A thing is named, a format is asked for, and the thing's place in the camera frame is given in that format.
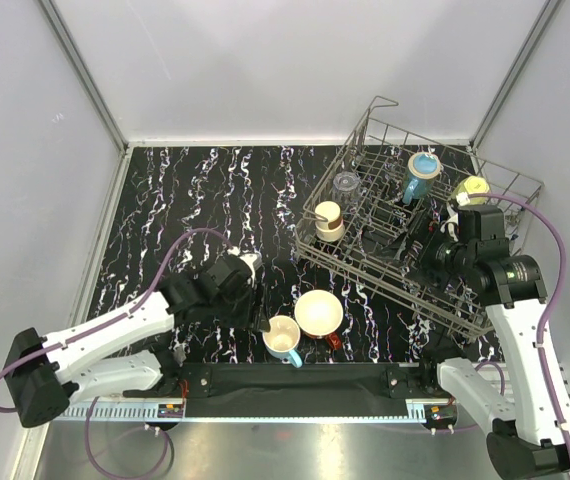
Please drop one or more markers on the clear drinking glass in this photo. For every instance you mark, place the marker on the clear drinking glass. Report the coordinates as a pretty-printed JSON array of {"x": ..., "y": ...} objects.
[{"x": 346, "y": 188}]

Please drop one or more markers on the light blue mug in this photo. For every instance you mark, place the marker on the light blue mug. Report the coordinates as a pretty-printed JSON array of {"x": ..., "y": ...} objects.
[{"x": 282, "y": 340}]

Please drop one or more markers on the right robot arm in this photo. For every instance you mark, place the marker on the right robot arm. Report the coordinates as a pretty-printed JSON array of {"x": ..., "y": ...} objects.
[{"x": 528, "y": 436}]

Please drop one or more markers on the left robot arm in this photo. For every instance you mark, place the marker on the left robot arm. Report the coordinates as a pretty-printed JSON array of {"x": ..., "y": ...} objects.
[{"x": 48, "y": 373}]

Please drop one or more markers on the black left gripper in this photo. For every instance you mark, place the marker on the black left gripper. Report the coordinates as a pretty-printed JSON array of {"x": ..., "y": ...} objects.
[{"x": 250, "y": 318}]

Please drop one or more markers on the grey wire dish rack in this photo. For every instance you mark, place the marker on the grey wire dish rack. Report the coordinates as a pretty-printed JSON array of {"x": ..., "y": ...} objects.
[{"x": 355, "y": 224}]

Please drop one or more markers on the left controller board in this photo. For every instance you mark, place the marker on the left controller board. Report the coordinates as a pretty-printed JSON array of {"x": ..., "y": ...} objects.
[{"x": 170, "y": 410}]

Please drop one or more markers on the controller board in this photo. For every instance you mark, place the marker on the controller board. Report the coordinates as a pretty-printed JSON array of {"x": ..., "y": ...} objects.
[
  {"x": 441, "y": 416},
  {"x": 170, "y": 410}
]

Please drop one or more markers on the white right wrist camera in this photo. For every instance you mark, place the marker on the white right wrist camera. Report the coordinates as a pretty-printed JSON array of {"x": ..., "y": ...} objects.
[{"x": 451, "y": 226}]

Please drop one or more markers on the blue butterfly mug orange inside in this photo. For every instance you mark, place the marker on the blue butterfly mug orange inside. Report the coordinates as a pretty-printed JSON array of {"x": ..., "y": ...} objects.
[{"x": 422, "y": 170}]

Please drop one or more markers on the beige cup with brown band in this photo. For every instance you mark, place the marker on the beige cup with brown band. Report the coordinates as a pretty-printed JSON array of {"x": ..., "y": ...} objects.
[{"x": 329, "y": 221}]

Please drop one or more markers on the red mug white inside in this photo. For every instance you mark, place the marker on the red mug white inside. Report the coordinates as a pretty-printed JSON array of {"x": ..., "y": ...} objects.
[{"x": 319, "y": 315}]

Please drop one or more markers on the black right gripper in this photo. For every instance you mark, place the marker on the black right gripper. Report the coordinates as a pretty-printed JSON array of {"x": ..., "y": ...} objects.
[{"x": 397, "y": 250}]

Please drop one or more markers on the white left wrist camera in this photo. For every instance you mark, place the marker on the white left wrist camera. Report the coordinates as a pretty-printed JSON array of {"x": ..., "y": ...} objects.
[{"x": 253, "y": 260}]

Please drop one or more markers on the right controller board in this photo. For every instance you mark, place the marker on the right controller board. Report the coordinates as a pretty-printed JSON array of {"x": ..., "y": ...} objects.
[{"x": 441, "y": 416}]

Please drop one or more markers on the yellow-green mug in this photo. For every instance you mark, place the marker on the yellow-green mug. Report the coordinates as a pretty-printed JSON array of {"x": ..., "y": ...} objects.
[{"x": 470, "y": 185}]

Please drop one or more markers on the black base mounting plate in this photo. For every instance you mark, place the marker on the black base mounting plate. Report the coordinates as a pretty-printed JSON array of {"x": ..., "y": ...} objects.
[{"x": 281, "y": 391}]

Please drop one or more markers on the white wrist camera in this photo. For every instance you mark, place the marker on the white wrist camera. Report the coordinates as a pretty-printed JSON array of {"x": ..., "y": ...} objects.
[
  {"x": 253, "y": 260},
  {"x": 451, "y": 226}
]

